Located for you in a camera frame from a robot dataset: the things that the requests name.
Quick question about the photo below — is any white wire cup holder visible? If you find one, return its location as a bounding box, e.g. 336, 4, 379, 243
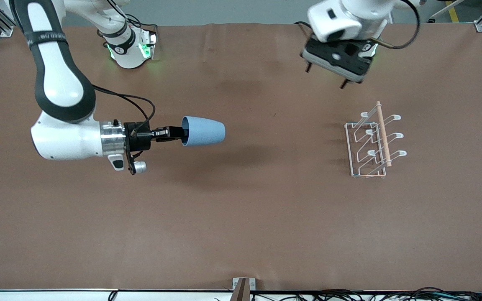
344, 101, 408, 179

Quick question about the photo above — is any metal table edge bracket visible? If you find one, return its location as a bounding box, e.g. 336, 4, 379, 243
232, 277, 256, 301

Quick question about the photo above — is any brown table cover mat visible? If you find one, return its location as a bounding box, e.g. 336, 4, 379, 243
0, 23, 482, 292

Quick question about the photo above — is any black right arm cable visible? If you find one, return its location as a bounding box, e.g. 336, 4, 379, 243
92, 85, 156, 136

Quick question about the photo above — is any blue plastic cup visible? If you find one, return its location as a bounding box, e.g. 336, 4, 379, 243
182, 116, 226, 147

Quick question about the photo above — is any black cable bundle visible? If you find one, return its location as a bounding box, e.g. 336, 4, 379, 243
249, 287, 482, 301

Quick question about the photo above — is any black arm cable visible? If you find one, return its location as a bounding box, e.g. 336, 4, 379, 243
369, 0, 420, 49
92, 85, 156, 136

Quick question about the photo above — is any white metal bar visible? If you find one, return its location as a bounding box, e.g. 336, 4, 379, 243
428, 0, 467, 22

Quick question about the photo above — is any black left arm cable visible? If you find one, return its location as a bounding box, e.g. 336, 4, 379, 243
369, 0, 420, 49

